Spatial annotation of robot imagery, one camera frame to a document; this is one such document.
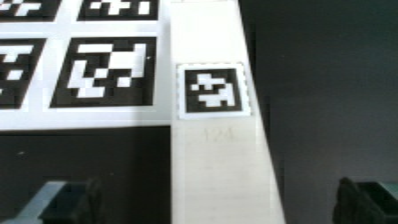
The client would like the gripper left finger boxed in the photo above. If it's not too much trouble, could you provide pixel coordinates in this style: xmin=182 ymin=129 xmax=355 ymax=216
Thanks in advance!
xmin=0 ymin=179 xmax=102 ymax=224

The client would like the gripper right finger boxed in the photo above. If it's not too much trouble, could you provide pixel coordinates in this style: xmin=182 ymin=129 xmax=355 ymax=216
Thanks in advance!
xmin=332 ymin=178 xmax=398 ymax=224

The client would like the fiducial marker sheet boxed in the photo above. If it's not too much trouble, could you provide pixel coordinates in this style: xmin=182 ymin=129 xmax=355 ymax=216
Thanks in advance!
xmin=0 ymin=0 xmax=170 ymax=131

